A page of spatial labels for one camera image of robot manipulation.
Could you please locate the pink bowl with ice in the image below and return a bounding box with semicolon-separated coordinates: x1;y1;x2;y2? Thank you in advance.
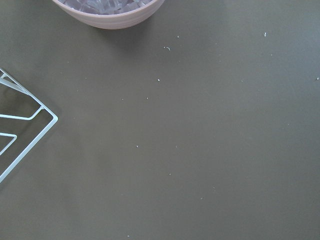
53;0;165;30

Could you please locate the white wire dish rack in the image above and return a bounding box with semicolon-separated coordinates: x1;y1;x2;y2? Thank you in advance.
0;68;58;182

